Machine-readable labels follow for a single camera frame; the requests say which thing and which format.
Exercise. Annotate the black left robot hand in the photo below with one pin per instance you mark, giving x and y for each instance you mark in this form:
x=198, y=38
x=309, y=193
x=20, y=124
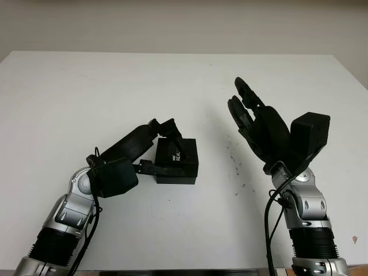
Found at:
x=129, y=143

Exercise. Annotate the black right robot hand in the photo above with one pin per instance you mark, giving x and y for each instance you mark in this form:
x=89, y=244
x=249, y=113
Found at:
x=270, y=132

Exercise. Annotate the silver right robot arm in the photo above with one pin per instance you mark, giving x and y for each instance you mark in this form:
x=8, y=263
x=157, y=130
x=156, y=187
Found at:
x=310, y=212

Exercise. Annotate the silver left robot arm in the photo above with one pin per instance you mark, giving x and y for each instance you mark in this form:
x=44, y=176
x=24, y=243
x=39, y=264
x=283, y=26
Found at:
x=66, y=218

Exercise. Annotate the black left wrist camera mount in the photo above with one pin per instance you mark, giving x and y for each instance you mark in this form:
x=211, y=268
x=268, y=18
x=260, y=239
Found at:
x=115, y=178

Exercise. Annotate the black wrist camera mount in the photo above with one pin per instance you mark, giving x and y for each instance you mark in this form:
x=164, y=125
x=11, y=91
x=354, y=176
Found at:
x=115, y=178
x=310, y=135

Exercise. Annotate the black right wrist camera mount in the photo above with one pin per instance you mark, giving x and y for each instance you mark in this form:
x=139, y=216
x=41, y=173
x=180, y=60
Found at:
x=310, y=135

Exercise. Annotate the black camera box base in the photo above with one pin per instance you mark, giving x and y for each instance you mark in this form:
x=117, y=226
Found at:
x=175, y=180

